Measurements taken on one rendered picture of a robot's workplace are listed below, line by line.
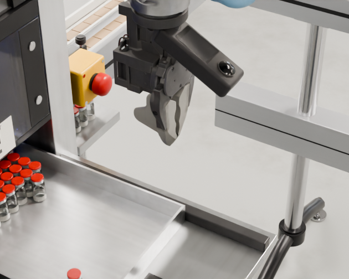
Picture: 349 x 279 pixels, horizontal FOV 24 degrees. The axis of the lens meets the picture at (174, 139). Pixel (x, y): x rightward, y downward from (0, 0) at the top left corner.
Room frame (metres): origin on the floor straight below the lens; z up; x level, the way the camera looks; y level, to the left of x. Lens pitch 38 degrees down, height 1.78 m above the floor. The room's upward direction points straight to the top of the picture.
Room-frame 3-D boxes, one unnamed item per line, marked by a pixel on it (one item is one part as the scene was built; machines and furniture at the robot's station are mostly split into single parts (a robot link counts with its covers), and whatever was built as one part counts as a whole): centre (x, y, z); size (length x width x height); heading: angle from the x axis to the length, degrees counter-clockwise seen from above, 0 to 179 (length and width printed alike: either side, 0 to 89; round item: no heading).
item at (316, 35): (1.71, -0.34, 0.46); 0.09 x 0.09 x 0.77; 59
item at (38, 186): (1.00, 0.22, 0.90); 0.02 x 0.02 x 0.05
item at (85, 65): (1.19, 0.17, 1.00); 0.08 x 0.07 x 0.07; 59
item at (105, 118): (1.23, 0.20, 0.87); 0.14 x 0.13 x 0.02; 59
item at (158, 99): (0.87, 0.01, 1.17); 0.05 x 0.02 x 0.09; 149
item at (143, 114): (0.88, 0.03, 1.13); 0.06 x 0.03 x 0.09; 59
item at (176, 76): (0.90, 0.02, 1.24); 0.09 x 0.08 x 0.12; 59
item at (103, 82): (1.17, 0.13, 0.99); 0.04 x 0.04 x 0.04; 59
